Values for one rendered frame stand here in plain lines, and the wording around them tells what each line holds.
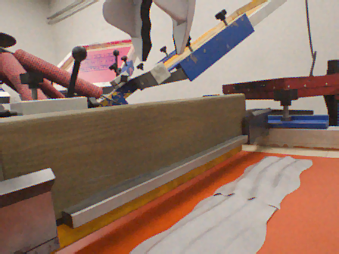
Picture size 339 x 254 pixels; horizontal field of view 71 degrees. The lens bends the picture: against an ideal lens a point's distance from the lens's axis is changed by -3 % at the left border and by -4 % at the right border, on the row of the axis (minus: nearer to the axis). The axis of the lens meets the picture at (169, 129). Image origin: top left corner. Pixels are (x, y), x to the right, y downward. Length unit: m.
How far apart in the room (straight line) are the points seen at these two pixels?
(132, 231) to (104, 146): 0.08
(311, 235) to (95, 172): 0.17
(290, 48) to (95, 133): 2.16
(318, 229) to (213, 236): 0.08
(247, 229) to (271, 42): 2.18
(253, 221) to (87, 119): 0.15
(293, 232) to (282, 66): 2.11
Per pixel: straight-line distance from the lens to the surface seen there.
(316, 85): 1.25
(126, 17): 0.30
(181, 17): 0.26
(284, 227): 0.22
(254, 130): 0.43
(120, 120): 0.20
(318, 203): 0.27
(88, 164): 0.19
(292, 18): 2.33
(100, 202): 0.19
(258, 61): 2.35
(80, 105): 0.51
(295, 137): 0.49
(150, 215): 0.24
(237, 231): 0.21
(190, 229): 0.20
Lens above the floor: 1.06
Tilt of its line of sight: 8 degrees down
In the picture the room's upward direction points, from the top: 5 degrees counter-clockwise
